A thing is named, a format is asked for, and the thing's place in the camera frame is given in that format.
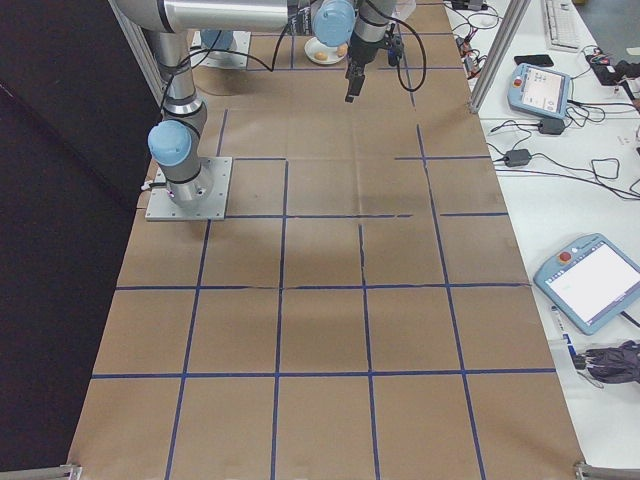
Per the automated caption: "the white keyboard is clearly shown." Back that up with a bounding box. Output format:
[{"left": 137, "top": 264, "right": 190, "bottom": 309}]
[{"left": 543, "top": 0, "right": 585, "bottom": 51}]

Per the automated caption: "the white round plate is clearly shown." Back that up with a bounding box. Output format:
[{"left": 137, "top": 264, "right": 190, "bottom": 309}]
[{"left": 304, "top": 37, "right": 350, "bottom": 65}]

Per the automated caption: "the aluminium profile post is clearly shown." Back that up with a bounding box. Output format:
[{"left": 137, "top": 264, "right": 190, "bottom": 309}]
[
  {"left": 106, "top": 0, "right": 169, "bottom": 109},
  {"left": 468, "top": 0, "right": 532, "bottom": 115}
]

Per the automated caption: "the dark folded umbrella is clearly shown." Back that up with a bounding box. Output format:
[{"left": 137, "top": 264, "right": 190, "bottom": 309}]
[{"left": 573, "top": 339, "right": 640, "bottom": 387}]

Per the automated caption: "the black smartphone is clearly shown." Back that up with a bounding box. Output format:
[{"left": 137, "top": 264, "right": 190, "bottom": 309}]
[{"left": 514, "top": 53, "right": 555, "bottom": 69}]

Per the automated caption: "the black electronic device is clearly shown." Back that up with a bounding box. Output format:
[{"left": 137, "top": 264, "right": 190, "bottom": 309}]
[{"left": 597, "top": 58, "right": 640, "bottom": 86}]

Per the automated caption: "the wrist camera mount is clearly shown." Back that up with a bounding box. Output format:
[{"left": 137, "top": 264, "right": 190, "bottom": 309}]
[{"left": 384, "top": 30, "right": 406, "bottom": 69}]

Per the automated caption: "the black frame cover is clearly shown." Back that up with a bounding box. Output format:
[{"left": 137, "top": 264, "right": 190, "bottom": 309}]
[{"left": 0, "top": 0, "right": 169, "bottom": 480}]

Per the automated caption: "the white marker pen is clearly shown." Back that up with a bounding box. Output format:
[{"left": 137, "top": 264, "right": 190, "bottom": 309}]
[{"left": 550, "top": 303, "right": 574, "bottom": 351}]

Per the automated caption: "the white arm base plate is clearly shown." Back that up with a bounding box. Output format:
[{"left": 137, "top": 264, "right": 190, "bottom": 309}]
[
  {"left": 192, "top": 30, "right": 251, "bottom": 69},
  {"left": 144, "top": 156, "right": 234, "bottom": 222}
]

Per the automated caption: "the light blue teach pendant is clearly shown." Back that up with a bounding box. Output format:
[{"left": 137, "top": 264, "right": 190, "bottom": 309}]
[
  {"left": 507, "top": 62, "right": 575, "bottom": 122},
  {"left": 533, "top": 232, "right": 640, "bottom": 336}
]

